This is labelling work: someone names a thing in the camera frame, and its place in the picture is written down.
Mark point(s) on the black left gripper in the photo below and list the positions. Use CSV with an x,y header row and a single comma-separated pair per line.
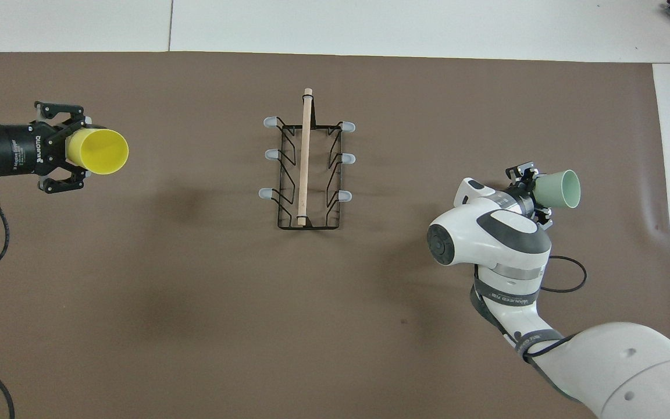
x,y
15,148

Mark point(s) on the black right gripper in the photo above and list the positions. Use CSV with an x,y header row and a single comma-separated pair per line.
x,y
530,192

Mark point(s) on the pale green plastic cup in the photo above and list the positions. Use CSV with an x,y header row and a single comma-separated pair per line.
x,y
556,189

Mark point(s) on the yellow plastic cup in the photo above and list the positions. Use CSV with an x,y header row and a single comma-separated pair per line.
x,y
99,152

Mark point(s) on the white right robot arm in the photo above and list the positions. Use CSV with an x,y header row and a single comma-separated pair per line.
x,y
498,244

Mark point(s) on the brown table mat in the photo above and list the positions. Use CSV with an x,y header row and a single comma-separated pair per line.
x,y
195,320

